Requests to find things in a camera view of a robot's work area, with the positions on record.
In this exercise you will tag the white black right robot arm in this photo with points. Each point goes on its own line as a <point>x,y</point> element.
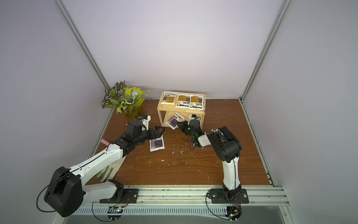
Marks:
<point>227,148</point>

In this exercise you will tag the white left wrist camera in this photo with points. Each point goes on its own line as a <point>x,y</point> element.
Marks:
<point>145,119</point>

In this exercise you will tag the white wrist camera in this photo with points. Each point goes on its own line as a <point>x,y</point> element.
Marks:
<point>194,117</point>
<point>145,119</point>

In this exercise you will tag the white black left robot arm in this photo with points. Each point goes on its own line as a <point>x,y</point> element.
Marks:
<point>68,191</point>

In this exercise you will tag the light wooden two-tier shelf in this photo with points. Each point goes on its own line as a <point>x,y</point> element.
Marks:
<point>165,112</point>

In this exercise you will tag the beige green gardening glove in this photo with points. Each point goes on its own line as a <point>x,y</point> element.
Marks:
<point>110,171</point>

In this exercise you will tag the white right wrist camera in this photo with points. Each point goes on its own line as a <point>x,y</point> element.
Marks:
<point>194,117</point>

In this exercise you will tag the right small circuit board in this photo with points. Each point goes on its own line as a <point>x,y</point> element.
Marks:
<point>234,212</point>

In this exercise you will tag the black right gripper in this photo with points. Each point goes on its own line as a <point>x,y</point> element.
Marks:
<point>184,127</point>

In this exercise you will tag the purple pink small shovel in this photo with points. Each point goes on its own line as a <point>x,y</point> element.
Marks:
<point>105,142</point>

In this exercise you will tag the amber transparent plastic vase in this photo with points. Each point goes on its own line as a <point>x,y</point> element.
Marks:
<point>134,115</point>

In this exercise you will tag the small circuit board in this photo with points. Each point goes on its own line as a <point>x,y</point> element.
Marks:
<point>234,212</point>
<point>114,213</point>

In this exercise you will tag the purple coffee bag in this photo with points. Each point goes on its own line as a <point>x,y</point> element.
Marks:
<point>157,144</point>
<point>174,120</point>

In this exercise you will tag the artificial green leafy plant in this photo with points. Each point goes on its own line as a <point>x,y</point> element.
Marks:
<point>123,98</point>

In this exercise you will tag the left small circuit board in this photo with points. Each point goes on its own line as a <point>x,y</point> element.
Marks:
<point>114,213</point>

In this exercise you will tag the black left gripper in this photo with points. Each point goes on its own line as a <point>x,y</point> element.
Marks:
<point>152,136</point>

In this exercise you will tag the yellow coffee bag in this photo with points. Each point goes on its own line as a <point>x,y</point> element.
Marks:
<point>183,101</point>
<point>168,98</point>
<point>196,102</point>

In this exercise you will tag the aluminium front rail frame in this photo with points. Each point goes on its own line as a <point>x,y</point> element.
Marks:
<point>188,204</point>

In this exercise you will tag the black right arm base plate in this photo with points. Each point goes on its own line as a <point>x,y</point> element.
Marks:
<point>221,196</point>

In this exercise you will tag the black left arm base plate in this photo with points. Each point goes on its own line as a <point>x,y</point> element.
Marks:
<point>123,196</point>

